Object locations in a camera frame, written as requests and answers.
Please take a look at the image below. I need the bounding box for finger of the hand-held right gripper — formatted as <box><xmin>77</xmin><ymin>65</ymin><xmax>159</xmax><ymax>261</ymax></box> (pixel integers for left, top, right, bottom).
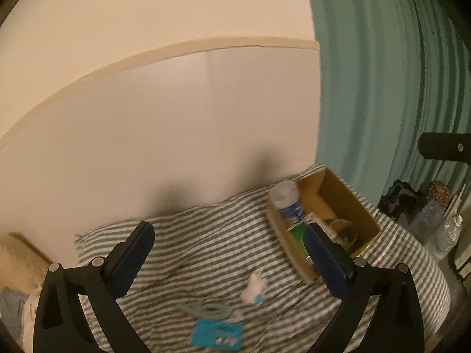
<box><xmin>418</xmin><ymin>131</ymin><xmax>471</xmax><ymax>163</ymax></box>

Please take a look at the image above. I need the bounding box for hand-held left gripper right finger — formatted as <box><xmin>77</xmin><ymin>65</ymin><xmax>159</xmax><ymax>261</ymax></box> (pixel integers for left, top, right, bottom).
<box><xmin>304</xmin><ymin>222</ymin><xmax>422</xmax><ymax>353</ymax></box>

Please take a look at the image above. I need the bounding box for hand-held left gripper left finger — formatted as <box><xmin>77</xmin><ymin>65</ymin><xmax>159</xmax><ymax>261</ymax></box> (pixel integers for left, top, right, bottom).
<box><xmin>33</xmin><ymin>221</ymin><xmax>155</xmax><ymax>353</ymax></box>

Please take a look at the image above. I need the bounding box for brown cardboard box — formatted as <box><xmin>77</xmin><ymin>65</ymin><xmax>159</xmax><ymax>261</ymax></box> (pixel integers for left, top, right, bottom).
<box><xmin>266</xmin><ymin>166</ymin><xmax>381</xmax><ymax>285</ymax></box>

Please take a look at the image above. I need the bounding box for clear plastic bottle blue label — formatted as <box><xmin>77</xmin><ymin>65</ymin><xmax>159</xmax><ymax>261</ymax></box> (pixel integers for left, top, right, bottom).
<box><xmin>270</xmin><ymin>180</ymin><xmax>305</xmax><ymax>228</ymax></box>

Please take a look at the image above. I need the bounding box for small white tube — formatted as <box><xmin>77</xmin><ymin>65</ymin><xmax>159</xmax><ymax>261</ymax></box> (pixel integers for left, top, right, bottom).
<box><xmin>240</xmin><ymin>271</ymin><xmax>268</xmax><ymax>305</ymax></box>

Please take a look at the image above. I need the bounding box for blue card packet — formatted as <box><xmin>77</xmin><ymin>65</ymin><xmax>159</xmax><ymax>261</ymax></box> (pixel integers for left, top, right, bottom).
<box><xmin>191</xmin><ymin>318</ymin><xmax>244</xmax><ymax>349</ymax></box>

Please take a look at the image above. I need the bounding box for green packet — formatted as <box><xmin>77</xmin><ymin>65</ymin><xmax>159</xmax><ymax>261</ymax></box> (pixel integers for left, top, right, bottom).
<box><xmin>288</xmin><ymin>224</ymin><xmax>313</xmax><ymax>258</ymax></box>

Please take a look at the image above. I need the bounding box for clear round jar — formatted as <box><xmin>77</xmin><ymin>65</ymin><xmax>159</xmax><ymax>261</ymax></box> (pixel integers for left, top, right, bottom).
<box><xmin>329</xmin><ymin>219</ymin><xmax>358</xmax><ymax>254</ymax></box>

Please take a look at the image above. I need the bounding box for brown patterned bag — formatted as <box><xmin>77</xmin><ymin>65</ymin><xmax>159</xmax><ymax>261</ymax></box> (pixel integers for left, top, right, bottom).
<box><xmin>427</xmin><ymin>181</ymin><xmax>451</xmax><ymax>210</ymax></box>

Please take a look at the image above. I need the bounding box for black cloth bag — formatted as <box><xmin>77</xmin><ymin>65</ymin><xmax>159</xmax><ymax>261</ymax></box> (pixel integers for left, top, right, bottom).
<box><xmin>379</xmin><ymin>179</ymin><xmax>427</xmax><ymax>221</ymax></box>

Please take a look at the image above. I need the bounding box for teal curtain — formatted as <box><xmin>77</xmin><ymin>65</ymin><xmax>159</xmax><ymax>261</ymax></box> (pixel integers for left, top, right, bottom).
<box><xmin>302</xmin><ymin>0</ymin><xmax>471</xmax><ymax>214</ymax></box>

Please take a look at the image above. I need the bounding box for clear plastic water bottle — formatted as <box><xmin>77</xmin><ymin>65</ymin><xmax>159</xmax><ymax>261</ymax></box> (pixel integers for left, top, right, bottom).
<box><xmin>427</xmin><ymin>214</ymin><xmax>463</xmax><ymax>259</ymax></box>

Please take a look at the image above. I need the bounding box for striped bed sheet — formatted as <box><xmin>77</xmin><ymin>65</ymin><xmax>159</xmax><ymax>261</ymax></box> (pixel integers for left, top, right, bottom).
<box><xmin>75</xmin><ymin>164</ymin><xmax>452</xmax><ymax>353</ymax></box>

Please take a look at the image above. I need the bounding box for beige pillow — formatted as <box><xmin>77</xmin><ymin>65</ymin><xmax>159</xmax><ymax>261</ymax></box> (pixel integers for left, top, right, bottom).
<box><xmin>0</xmin><ymin>232</ymin><xmax>54</xmax><ymax>295</ymax></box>

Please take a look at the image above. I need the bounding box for blue grey cloth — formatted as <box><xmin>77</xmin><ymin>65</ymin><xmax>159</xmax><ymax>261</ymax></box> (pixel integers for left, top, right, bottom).
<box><xmin>0</xmin><ymin>290</ymin><xmax>30</xmax><ymax>342</ymax></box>

